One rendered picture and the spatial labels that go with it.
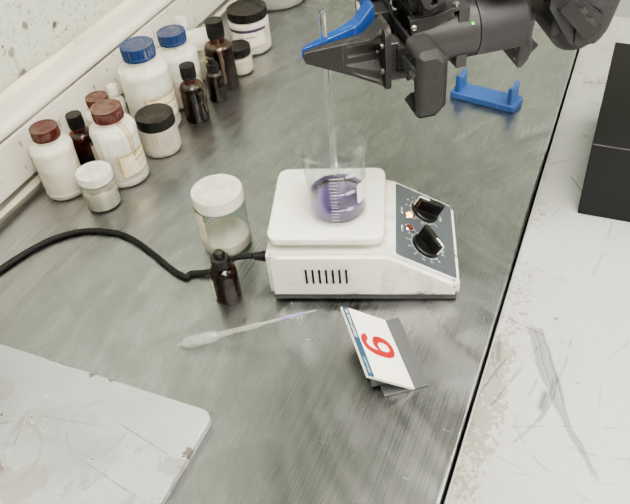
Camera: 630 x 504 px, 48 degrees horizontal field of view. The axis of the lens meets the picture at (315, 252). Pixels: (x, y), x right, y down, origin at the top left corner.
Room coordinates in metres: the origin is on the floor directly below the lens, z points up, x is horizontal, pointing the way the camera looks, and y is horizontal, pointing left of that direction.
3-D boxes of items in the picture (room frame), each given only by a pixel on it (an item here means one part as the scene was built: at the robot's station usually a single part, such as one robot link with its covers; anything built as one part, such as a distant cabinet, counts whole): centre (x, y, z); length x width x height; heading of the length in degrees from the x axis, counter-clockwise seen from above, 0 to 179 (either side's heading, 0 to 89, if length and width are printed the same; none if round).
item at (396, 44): (0.60, -0.09, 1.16); 0.09 x 0.02 x 0.04; 9
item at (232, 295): (0.55, 0.10, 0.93); 0.03 x 0.03 x 0.07
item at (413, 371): (0.44, -0.06, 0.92); 0.09 x 0.06 x 0.04; 9
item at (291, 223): (0.59, -0.02, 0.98); 0.12 x 0.12 x 0.01; 81
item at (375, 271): (0.59, -0.05, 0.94); 0.22 x 0.13 x 0.08; 81
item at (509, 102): (0.89, -0.27, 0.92); 0.10 x 0.03 x 0.04; 51
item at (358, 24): (0.61, -0.04, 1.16); 0.07 x 0.04 x 0.06; 99
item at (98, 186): (0.75, 0.27, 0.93); 0.05 x 0.05 x 0.05
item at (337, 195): (0.58, -0.03, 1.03); 0.07 x 0.06 x 0.08; 96
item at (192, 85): (0.93, 0.15, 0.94); 0.04 x 0.04 x 0.09
